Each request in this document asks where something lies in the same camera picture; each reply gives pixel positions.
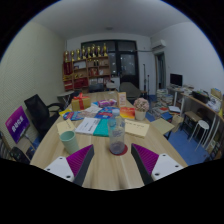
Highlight pink flowers in white pot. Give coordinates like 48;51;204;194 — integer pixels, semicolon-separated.
133;97;150;121

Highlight white round stool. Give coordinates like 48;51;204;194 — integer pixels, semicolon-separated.
193;119;210;151

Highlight low wooden side table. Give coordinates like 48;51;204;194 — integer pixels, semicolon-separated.
150;117;176;140

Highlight mint green ribbed cup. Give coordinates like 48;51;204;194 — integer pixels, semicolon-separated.
59;130;80;155

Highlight clear plastic water bottle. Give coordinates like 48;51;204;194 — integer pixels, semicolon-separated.
107;115;126;155

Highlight beige paper envelope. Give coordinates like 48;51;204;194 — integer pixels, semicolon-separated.
124;118;150;138

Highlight yellow gift box red ribbon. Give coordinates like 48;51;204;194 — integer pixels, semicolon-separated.
70;92;92;112

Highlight white wall air conditioner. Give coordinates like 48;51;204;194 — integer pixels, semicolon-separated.
150;39;167;55

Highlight purple sign board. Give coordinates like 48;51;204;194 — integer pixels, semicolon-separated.
4;105;31;144

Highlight wooden shelf unit with trophies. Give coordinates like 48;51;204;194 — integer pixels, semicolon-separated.
62;43;111;92

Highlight orange red book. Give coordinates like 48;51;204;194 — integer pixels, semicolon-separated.
119;106;136;120

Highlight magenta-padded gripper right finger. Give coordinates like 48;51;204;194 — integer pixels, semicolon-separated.
130;143;188;186

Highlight orange standing card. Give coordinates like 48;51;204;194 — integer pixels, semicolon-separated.
116;91;128;108

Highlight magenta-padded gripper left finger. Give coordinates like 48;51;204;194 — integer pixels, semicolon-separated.
43;144;95;187

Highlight black computer monitor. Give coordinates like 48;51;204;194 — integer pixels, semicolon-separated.
169;73;184;88

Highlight black office chair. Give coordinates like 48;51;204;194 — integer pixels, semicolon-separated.
23;93;64;129

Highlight flat round red coaster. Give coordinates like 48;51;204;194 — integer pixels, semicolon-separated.
109;143;129;157

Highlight blue brochure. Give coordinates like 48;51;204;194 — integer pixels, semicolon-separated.
63;110;86;122

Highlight pale yellow notebook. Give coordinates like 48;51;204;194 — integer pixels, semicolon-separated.
56;118;77;136

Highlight grey armchair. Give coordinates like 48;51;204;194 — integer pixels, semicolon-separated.
119;81;143;100

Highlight long wooden side desk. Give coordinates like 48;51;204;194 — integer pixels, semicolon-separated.
166;87;224;148

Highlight stack of books on floor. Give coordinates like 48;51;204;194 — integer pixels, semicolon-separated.
154;88;174;116

